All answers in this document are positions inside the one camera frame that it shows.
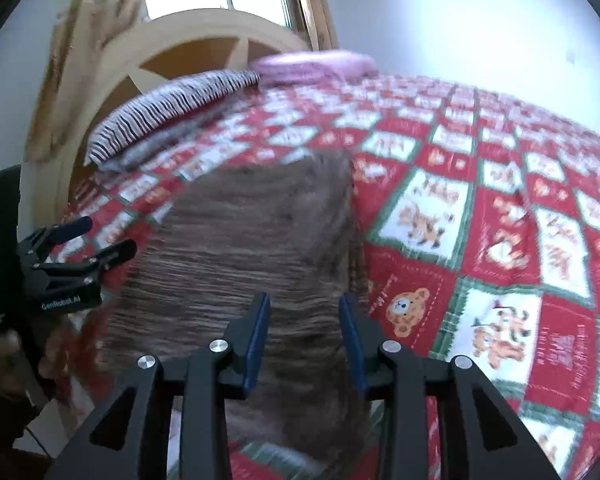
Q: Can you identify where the brown knitted sweater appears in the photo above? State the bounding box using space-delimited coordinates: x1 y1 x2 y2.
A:
97 150 368 479

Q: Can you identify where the beige curtain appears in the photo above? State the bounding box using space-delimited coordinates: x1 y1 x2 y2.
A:
24 0 144 162

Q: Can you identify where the red checkered cartoon bedspread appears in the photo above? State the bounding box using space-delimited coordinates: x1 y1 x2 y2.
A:
55 76 600 479

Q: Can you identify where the beige wooden headboard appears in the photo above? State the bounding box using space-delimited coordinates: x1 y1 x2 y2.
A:
20 9 310 233

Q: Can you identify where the grey striped pillow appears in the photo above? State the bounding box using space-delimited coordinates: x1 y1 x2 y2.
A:
84 70 260 166

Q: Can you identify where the folded pink blanket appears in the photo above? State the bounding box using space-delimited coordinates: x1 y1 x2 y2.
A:
250 49 378 86

